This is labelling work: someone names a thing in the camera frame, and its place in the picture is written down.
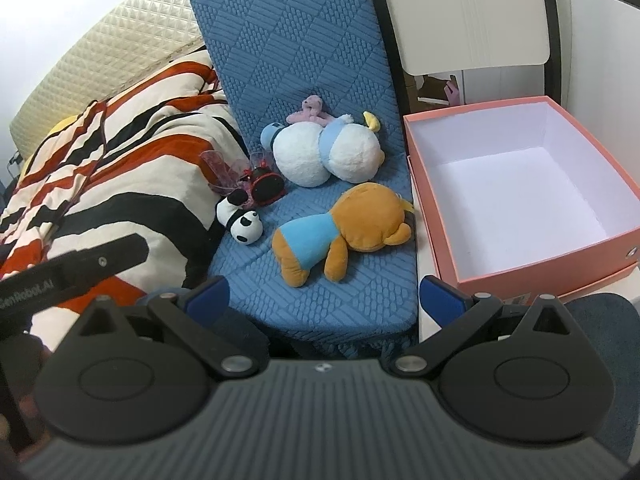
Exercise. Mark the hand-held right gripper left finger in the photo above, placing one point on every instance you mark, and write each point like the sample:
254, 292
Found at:
209, 296

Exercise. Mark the pink sheer ribbon bow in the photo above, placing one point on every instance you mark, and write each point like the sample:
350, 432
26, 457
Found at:
220, 170

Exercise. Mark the orange black striped blanket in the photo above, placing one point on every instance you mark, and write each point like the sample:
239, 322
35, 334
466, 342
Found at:
125, 160

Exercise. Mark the black round toy red rim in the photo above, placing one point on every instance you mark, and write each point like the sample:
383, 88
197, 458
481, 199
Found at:
265, 185

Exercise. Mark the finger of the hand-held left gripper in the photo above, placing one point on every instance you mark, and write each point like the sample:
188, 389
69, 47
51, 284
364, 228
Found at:
100, 262

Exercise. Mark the pink octopus plush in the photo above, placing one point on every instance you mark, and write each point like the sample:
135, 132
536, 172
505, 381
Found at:
311, 107

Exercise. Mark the yellow pillow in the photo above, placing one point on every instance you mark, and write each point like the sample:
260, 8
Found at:
62, 124

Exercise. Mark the dark blue rug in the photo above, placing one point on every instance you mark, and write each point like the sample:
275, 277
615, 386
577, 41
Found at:
600, 320

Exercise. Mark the white and blue duck plush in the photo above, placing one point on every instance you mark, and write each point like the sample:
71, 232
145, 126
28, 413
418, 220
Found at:
300, 152

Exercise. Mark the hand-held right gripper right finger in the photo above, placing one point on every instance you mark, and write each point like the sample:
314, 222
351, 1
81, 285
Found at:
441, 301

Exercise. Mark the cream quilted headboard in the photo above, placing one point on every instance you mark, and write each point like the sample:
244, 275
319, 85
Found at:
125, 35

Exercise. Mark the blue textured cushion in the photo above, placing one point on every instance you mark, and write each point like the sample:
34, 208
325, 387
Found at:
300, 35

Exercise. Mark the small pink bag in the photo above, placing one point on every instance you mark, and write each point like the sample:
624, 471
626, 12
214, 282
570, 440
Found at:
452, 90

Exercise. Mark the pink storage box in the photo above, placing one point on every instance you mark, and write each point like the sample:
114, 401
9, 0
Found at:
500, 265

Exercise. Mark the brown bear plush blue shirt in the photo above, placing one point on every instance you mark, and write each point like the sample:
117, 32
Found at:
365, 215

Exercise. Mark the small panda plush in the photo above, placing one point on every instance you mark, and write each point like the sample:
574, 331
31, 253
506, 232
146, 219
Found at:
247, 227

